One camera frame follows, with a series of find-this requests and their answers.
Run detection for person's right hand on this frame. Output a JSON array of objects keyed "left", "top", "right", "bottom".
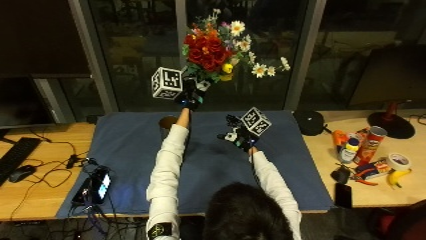
[{"left": 215, "top": 114, "right": 261, "bottom": 153}]

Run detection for person's left hand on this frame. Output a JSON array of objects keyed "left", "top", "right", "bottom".
[{"left": 173, "top": 78, "right": 207, "bottom": 111}]

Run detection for artificial flower bouquet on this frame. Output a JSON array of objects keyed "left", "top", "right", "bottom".
[{"left": 179, "top": 8, "right": 291, "bottom": 91}]

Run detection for white marker cube left glove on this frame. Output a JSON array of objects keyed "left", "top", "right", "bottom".
[{"left": 150, "top": 66, "right": 183, "bottom": 100}]

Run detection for white marker cube glove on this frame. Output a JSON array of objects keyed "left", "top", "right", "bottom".
[
  {"left": 239, "top": 106, "right": 273, "bottom": 137},
  {"left": 150, "top": 66, "right": 183, "bottom": 100}
]

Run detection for white marker cube right glove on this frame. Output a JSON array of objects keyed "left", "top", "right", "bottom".
[{"left": 239, "top": 106, "right": 273, "bottom": 137}]

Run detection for brown cup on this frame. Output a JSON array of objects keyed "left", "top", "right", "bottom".
[{"left": 157, "top": 115, "right": 179, "bottom": 140}]

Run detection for blue cloth mat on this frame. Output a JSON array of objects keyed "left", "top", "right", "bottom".
[{"left": 56, "top": 110, "right": 335, "bottom": 219}]

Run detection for black round case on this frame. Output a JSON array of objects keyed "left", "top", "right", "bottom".
[{"left": 291, "top": 109, "right": 327, "bottom": 137}]

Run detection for orange plastic tool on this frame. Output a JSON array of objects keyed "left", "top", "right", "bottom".
[{"left": 331, "top": 129, "right": 350, "bottom": 153}]

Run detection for white bottle blue cap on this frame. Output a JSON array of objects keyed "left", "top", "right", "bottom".
[{"left": 337, "top": 137, "right": 361, "bottom": 164}]

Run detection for small black pouch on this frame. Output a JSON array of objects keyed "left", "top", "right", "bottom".
[{"left": 330, "top": 165, "right": 351, "bottom": 185}]

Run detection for the person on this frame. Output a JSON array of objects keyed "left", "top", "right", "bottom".
[{"left": 145, "top": 181, "right": 303, "bottom": 240}]

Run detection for red chips can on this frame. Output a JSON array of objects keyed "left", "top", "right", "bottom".
[{"left": 353, "top": 125, "right": 388, "bottom": 166}]

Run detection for black phone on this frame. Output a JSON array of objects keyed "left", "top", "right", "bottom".
[{"left": 334, "top": 182, "right": 353, "bottom": 209}]

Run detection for colourful snack packet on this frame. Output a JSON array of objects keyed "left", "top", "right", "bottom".
[{"left": 354, "top": 159, "right": 394, "bottom": 181}]

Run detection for phone with lit screen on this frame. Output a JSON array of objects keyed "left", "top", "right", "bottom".
[{"left": 90, "top": 166, "right": 113, "bottom": 204}]

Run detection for black armband yellow mark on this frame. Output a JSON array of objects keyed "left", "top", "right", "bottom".
[{"left": 146, "top": 222, "right": 173, "bottom": 240}]

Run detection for dark monitor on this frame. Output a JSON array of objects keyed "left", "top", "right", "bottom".
[{"left": 0, "top": 74, "right": 58, "bottom": 129}]

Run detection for white tape roll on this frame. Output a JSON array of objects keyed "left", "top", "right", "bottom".
[{"left": 384, "top": 152, "right": 412, "bottom": 172}]

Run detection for black power bank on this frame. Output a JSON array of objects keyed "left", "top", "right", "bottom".
[{"left": 70, "top": 178, "right": 94, "bottom": 206}]

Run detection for yellow banana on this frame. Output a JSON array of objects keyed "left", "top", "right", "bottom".
[{"left": 386, "top": 168, "right": 412, "bottom": 188}]

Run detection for black keyboard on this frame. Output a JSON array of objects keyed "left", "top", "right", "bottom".
[{"left": 0, "top": 136, "right": 44, "bottom": 186}]

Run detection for black computer mouse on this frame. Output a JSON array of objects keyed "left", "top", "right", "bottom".
[{"left": 8, "top": 164, "right": 37, "bottom": 184}]

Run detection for red chair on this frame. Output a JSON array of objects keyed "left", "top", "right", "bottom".
[{"left": 376, "top": 199, "right": 426, "bottom": 240}]

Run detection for orange handled pliers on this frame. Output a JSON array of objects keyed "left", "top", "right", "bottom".
[{"left": 351, "top": 176, "right": 379, "bottom": 187}]

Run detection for black cable tangle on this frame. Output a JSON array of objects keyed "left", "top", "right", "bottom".
[{"left": 10, "top": 128, "right": 92, "bottom": 214}]

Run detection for black round stand red post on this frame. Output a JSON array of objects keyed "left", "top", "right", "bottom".
[{"left": 366, "top": 99, "right": 416, "bottom": 140}]

